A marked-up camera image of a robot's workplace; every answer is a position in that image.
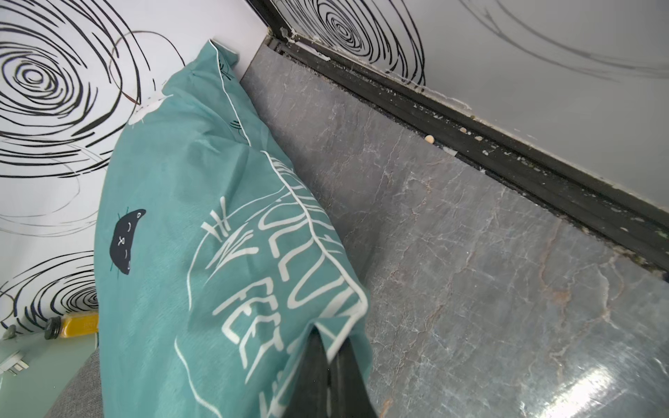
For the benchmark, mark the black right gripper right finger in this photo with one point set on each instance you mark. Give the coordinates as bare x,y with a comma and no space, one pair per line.
348,394

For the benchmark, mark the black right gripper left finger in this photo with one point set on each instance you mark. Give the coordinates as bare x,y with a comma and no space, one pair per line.
310,395

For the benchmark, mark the teal printed pillow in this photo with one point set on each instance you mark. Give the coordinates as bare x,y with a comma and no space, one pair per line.
213,260

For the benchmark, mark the grey pillow with zipper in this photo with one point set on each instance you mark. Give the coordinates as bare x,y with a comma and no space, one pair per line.
82,396

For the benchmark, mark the mint green toaster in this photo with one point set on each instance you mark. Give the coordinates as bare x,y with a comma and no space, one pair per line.
51,365

